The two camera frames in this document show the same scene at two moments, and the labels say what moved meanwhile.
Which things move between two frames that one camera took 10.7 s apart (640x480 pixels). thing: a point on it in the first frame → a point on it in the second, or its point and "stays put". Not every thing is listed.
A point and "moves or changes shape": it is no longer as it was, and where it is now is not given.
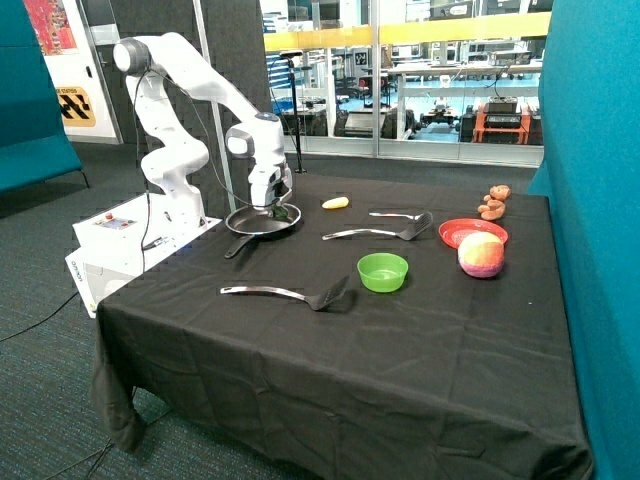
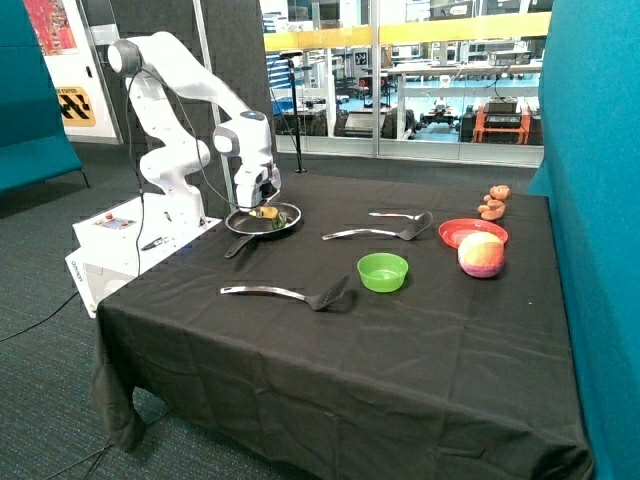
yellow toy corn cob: x=336 y=203 moves or changes shape
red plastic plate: x=452 y=231 stays put
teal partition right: x=589 y=91 stays put
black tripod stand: x=289 y=54 stays put
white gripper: x=270 y=183 → x=257 y=183
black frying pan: x=250 y=221 stays put
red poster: x=53 y=26 stays put
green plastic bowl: x=383 y=272 stays put
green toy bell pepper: x=279 y=212 moves or changes shape
